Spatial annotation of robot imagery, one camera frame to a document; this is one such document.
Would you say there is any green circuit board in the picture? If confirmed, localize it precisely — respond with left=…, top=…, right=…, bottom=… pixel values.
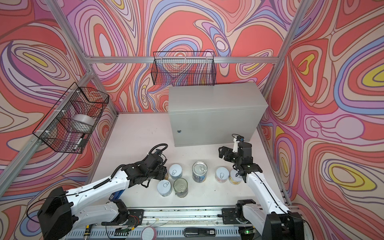
left=114, top=228, right=132, bottom=237

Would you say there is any teal can front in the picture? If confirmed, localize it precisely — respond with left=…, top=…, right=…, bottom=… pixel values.
left=157, top=180, right=172, bottom=197

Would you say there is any chopped tomato can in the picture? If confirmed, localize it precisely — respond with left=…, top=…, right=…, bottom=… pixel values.
left=174, top=178, right=188, bottom=198

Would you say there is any black wire basket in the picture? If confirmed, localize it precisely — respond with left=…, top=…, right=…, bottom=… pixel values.
left=151, top=51, right=217, bottom=87
left=33, top=83, right=110, bottom=154

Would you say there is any yellow black screwdriver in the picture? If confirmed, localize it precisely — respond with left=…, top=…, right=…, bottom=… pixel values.
left=83, top=225, right=92, bottom=240

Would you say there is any yellow-label can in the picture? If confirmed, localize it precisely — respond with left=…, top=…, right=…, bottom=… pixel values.
left=229, top=170, right=243, bottom=185

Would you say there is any large blue-label can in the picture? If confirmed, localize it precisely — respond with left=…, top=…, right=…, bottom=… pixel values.
left=192, top=161, right=208, bottom=183

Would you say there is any black barcode device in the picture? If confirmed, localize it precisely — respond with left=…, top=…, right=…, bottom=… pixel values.
left=183, top=228, right=216, bottom=238

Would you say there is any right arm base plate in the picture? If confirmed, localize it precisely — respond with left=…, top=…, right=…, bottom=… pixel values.
left=220, top=208, right=249, bottom=225

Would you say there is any left black wire basket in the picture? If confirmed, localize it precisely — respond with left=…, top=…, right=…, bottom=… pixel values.
left=33, top=83, right=110, bottom=154

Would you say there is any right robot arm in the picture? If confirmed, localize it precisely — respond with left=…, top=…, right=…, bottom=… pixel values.
left=219, top=134, right=305, bottom=240

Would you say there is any teal can rear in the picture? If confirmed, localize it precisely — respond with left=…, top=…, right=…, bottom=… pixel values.
left=169, top=164, right=183, bottom=180

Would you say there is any teal can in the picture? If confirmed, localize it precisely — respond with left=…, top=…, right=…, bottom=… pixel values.
left=169, top=164, right=183, bottom=180
left=157, top=180, right=172, bottom=197

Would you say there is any pink-label can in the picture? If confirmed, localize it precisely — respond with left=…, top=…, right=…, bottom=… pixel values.
left=215, top=167, right=230, bottom=184

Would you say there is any back black wire basket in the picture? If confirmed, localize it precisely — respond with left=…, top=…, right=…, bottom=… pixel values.
left=151, top=51, right=217, bottom=87

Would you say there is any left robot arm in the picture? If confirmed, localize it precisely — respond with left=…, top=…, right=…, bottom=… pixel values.
left=37, top=150, right=167, bottom=240

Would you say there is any grey metal cabinet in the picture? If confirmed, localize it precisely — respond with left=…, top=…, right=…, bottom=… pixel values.
left=168, top=83, right=268, bottom=147

